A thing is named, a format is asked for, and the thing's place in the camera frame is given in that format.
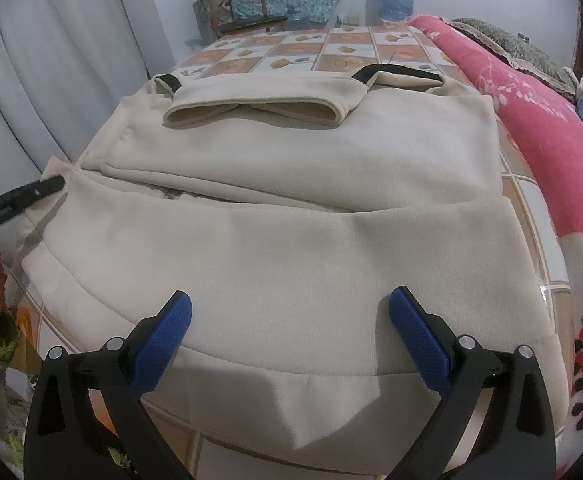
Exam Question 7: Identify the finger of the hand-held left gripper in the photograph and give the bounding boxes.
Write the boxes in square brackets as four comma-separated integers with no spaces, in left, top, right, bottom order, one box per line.
[0,175,67,233]

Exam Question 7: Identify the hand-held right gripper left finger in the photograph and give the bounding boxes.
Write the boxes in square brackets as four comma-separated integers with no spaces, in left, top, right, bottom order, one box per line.
[24,290,194,480]

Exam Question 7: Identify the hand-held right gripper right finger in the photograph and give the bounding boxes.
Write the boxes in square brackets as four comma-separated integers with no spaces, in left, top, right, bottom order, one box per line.
[390,286,557,480]

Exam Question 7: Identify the cream zip jacket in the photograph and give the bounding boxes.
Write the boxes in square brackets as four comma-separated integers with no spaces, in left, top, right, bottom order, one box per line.
[18,65,569,463]

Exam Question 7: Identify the white curtain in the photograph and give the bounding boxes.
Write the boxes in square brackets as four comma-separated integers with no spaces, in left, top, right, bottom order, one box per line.
[0,0,192,201]

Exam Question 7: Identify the pink floral blanket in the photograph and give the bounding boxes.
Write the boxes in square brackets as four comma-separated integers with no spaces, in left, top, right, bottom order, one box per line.
[406,14,583,480]

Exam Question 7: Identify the wooden chair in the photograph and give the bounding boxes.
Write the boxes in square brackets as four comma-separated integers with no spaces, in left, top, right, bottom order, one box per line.
[201,0,288,41]

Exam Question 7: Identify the green lace-trimmed pillow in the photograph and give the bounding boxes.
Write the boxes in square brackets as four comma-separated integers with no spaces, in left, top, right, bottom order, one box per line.
[449,17,579,103]

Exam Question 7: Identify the clear plastic bottle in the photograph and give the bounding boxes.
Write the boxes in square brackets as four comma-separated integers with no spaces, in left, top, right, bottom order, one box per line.
[286,4,311,31]

